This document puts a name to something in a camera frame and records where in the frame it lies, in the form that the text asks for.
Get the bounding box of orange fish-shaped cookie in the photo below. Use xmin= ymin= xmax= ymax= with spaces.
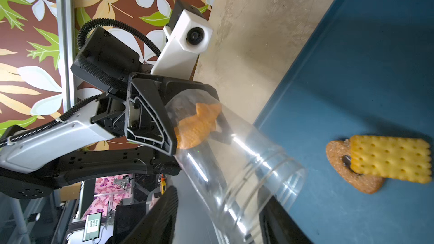
xmin=174 ymin=103 xmax=222 ymax=150

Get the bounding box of teal plastic tray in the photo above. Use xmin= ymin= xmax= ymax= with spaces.
xmin=255 ymin=0 xmax=434 ymax=244

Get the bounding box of yellow rectangular cracker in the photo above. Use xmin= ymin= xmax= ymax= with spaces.
xmin=350 ymin=135 xmax=432 ymax=184

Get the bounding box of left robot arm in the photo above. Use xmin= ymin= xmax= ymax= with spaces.
xmin=1 ymin=11 xmax=217 ymax=199

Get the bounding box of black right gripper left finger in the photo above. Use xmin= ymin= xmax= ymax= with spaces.
xmin=121 ymin=186 xmax=179 ymax=244

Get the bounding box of aluminium frame post left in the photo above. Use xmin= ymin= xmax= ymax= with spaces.
xmin=56 ymin=0 xmax=76 ymax=111

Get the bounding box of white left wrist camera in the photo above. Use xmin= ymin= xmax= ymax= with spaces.
xmin=151 ymin=1 xmax=213 ymax=80

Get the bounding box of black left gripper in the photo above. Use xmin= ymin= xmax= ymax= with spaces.
xmin=91 ymin=72 xmax=233 ymax=156

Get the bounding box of round brown cookie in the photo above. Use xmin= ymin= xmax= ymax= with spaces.
xmin=325 ymin=139 xmax=387 ymax=195

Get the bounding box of clear plastic cookie jar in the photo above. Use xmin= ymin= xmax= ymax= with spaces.
xmin=175 ymin=105 xmax=306 ymax=244

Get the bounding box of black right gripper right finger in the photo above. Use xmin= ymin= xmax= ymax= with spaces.
xmin=259 ymin=206 xmax=312 ymax=244

